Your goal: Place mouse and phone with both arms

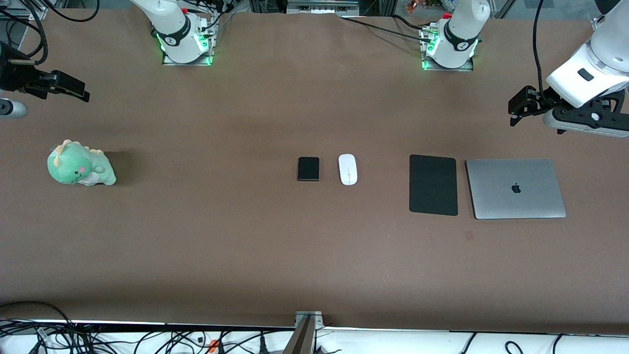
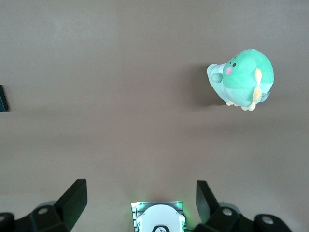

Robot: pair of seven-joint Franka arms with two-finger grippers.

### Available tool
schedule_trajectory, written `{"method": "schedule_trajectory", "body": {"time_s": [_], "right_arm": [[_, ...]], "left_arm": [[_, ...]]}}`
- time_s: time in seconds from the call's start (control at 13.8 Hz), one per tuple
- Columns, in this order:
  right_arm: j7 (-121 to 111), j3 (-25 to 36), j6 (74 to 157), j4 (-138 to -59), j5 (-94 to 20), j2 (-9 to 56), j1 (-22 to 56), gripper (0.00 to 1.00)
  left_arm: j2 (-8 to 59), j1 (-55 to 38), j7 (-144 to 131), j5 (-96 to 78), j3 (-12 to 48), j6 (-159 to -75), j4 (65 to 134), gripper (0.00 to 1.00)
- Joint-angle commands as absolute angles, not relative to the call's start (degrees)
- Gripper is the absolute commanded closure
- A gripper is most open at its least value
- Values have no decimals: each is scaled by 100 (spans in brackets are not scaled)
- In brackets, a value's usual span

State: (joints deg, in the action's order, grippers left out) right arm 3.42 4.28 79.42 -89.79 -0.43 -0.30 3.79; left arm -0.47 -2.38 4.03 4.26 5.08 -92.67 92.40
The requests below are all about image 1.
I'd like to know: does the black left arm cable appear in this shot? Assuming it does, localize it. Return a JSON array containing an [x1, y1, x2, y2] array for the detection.
[[533, 0, 554, 97]]

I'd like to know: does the white ledge beside table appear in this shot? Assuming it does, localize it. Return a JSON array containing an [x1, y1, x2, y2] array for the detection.
[[0, 320, 629, 354]]

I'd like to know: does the black hanging cable loop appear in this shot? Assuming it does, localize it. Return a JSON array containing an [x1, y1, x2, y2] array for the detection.
[[37, 0, 100, 23]]

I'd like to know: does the black phone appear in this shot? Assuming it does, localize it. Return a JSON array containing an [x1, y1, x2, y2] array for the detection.
[[297, 157, 320, 181]]

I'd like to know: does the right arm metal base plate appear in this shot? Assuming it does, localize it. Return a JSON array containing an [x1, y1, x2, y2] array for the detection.
[[161, 15, 215, 66]]

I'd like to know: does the silver laptop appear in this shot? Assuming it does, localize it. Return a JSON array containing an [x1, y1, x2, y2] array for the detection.
[[465, 158, 567, 220]]

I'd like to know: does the metal table bracket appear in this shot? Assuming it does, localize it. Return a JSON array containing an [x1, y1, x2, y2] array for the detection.
[[295, 311, 324, 354]]

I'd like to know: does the silver metal box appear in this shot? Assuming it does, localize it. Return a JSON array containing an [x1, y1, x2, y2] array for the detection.
[[286, 0, 359, 14]]

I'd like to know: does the white computer mouse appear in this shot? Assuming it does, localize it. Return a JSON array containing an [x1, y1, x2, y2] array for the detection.
[[338, 154, 358, 186]]

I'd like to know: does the green plush dinosaur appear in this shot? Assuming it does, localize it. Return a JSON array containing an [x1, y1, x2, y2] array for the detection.
[[47, 140, 117, 186]]

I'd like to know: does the black cable on table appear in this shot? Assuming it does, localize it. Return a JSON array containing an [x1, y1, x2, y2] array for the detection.
[[341, 17, 427, 42], [391, 14, 435, 32]]

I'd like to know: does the black mouse pad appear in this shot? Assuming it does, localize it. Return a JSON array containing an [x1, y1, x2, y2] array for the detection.
[[409, 154, 458, 216]]

